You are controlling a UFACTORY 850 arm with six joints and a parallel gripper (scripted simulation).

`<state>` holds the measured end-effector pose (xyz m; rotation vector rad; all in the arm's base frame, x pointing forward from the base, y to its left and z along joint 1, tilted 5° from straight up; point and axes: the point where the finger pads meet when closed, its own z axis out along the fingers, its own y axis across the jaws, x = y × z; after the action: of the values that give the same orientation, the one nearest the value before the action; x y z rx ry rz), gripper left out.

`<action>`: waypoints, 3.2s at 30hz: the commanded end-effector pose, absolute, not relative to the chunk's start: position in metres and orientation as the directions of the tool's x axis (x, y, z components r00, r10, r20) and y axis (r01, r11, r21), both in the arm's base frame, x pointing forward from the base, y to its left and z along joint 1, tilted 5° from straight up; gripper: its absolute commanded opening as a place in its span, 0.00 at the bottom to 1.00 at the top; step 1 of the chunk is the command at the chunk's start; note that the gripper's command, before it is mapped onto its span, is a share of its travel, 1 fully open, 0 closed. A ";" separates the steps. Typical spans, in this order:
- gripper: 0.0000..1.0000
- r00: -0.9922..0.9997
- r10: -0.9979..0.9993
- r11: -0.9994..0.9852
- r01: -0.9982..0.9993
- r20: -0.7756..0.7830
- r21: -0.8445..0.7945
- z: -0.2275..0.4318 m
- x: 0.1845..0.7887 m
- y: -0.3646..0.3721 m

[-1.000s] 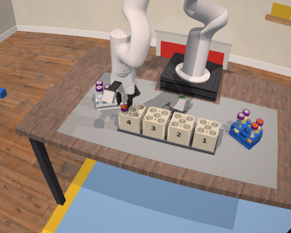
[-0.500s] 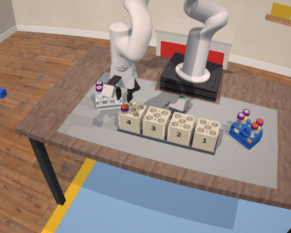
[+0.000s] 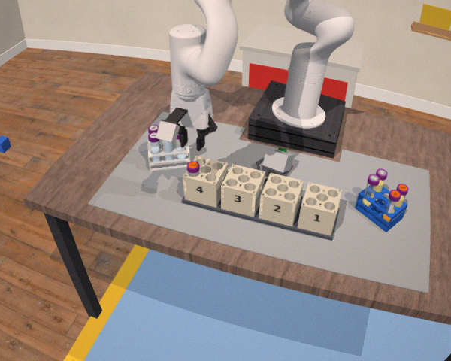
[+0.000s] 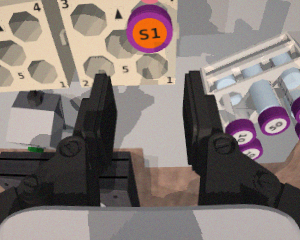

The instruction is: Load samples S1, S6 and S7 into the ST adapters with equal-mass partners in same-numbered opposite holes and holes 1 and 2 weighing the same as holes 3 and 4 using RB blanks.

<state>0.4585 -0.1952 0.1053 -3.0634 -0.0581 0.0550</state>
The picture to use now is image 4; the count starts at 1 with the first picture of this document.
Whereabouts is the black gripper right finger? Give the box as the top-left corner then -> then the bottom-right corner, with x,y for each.
182,70 -> 300,229

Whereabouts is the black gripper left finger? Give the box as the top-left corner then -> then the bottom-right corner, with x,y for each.
0,73 -> 117,224

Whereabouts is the white button box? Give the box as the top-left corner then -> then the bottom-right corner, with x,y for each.
6,90 -> 66,153

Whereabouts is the grey flat mat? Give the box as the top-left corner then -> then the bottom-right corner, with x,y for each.
0,0 -> 300,168

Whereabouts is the white tube rack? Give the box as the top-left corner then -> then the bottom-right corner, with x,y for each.
201,31 -> 300,127

